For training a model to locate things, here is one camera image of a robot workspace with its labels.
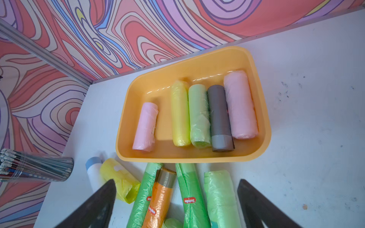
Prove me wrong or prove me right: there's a yellow trash bag roll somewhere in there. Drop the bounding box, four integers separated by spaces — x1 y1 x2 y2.
171 80 191 147

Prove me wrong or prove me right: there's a yellow roll upper left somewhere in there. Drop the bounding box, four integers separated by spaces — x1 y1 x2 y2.
100 158 141 204

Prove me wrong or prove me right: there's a pink labelled trash bag roll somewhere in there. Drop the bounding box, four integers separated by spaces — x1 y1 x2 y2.
132 102 159 152

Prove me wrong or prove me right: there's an orange trash bag roll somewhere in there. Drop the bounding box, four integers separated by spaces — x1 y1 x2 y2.
142 168 177 228

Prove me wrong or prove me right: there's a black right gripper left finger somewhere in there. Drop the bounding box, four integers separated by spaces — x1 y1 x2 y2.
56 180 117 228

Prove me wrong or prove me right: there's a white blue-capped roll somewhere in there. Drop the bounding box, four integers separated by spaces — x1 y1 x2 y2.
86 157 105 192

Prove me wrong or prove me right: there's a light green roll upper right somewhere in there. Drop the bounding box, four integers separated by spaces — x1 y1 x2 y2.
204 170 241 228

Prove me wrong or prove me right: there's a green roll beside orange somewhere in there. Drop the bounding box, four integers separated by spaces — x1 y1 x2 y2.
126 162 163 228

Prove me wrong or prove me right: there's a pencil holder cup with pencils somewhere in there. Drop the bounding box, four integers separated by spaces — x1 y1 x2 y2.
1 148 74 182

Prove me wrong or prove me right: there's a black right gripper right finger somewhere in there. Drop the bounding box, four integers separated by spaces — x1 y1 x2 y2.
237 179 300 228

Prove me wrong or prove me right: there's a dark grey trash bag roll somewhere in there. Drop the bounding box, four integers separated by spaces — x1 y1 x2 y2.
207 85 235 152

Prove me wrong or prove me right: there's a light green trash bag roll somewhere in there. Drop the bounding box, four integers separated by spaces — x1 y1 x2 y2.
188 84 211 149

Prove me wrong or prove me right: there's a yellow plastic storage box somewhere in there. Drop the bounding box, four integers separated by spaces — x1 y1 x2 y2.
116 46 271 163

